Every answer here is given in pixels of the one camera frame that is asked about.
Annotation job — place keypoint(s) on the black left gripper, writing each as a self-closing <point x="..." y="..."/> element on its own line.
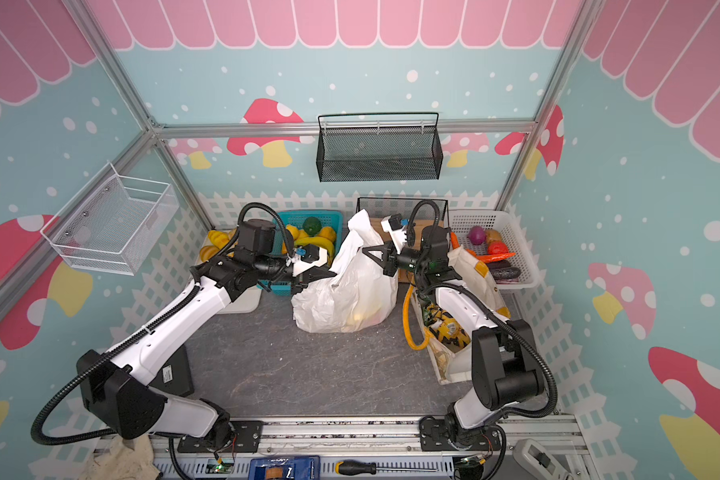
<point x="300" y="281"/>

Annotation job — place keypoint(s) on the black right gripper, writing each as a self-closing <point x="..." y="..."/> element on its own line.
<point x="393" y="260"/>

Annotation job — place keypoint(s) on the yellow black snack bag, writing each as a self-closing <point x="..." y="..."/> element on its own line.
<point x="445" y="328"/>

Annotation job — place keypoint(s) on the white plastic grocery bag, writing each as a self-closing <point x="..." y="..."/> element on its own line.
<point x="358" y="296"/>

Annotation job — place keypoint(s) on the white canvas tote bag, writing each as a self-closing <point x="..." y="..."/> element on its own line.
<point x="452" y="366"/>

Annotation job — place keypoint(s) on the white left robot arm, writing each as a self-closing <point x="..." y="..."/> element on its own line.
<point x="115" y="385"/>

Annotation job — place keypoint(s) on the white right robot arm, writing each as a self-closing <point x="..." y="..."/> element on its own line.
<point x="509" y="376"/>

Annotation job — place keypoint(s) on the bread loaf pile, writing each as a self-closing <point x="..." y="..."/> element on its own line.
<point x="216" y="240"/>

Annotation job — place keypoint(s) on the white bread tray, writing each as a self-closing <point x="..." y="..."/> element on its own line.
<point x="246" y="303"/>

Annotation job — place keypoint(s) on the yellow lemon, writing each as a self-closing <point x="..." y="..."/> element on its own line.
<point x="294" y="232"/>

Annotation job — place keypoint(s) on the white plastic vegetable basket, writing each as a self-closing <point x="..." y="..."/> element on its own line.
<point x="461" y="220"/>

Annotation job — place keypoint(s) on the black mesh wooden shelf rack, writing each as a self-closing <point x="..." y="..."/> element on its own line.
<point x="380" y="207"/>

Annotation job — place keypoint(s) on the purple onion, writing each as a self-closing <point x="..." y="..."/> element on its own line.
<point x="477" y="235"/>

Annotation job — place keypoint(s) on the orange carrot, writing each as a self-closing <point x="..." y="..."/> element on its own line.
<point x="493" y="258"/>

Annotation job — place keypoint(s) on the green avocado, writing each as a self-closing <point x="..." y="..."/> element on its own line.
<point x="312" y="226"/>

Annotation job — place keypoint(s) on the brown potato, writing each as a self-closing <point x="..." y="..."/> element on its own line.
<point x="492" y="236"/>

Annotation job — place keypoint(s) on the red pepper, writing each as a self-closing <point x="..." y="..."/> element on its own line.
<point x="497" y="248"/>

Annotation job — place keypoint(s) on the dark eggplant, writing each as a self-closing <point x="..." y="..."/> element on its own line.
<point x="505" y="274"/>

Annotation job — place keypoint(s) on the teal plastic fruit basket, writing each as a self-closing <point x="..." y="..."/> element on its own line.
<point x="326" y="224"/>

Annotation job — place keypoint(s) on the black orange screwdriver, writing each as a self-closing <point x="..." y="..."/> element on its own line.
<point x="355" y="467"/>

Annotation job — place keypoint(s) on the beige cloth rag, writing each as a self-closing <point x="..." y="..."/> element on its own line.
<point x="125" y="459"/>

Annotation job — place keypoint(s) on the black wall mesh basket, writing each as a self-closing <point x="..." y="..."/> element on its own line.
<point x="375" y="147"/>

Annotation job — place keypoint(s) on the white wall wire basket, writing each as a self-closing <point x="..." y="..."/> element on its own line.
<point x="112" y="224"/>

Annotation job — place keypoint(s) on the blue box on rail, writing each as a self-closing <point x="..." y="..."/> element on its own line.
<point x="285" y="468"/>

